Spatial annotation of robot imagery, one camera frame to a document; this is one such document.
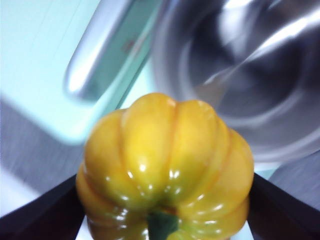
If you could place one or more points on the mint green hinged griddle cover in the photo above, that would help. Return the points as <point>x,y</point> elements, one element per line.
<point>32,62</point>

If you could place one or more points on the mint green steamer pot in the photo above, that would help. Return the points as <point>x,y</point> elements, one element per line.
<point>250,75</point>

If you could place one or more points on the small yellow pumpkin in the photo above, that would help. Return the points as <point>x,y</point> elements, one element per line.
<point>162,162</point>

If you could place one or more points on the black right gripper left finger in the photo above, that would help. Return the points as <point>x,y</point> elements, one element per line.
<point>42,217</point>

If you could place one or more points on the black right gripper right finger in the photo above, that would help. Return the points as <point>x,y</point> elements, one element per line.
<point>287,217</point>

